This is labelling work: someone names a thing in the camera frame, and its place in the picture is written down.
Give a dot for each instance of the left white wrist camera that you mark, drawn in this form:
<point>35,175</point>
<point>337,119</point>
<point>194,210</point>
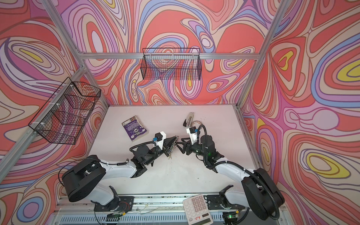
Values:
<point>159,139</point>

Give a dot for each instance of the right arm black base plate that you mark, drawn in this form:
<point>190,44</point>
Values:
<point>218,202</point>

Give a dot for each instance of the silver black stapler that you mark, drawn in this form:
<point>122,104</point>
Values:
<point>189,119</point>

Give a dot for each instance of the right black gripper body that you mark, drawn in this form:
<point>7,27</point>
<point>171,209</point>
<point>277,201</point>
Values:
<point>197,148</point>

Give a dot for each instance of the large keyring with coloured keys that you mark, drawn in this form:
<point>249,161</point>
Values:
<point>171,144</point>

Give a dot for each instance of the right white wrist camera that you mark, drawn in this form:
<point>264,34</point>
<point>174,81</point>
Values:
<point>193,135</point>

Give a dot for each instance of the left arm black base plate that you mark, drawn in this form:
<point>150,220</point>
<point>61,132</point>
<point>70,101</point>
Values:
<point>120,204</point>

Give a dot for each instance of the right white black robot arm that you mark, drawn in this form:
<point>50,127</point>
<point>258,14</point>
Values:
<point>259,193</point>

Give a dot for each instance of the black wire basket on wall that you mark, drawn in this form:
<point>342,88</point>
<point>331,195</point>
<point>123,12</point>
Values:
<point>63,117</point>
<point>166,63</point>

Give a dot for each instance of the black wire basket on left wall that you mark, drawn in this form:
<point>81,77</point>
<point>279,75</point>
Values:
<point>63,117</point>

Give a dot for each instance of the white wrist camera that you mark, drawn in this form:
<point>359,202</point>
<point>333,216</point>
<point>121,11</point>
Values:
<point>193,135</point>
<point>159,139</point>

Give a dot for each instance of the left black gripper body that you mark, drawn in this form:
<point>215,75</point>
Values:
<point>164,151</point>

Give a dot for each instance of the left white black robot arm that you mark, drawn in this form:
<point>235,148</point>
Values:
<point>83,180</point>

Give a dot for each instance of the clear tape roll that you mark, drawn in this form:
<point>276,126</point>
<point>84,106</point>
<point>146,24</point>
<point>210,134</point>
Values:
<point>196,123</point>

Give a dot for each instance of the black wire basket on back wall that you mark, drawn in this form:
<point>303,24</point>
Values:
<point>166,63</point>

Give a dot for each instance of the white pink calculator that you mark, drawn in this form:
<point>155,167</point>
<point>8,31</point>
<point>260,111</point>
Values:
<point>196,210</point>

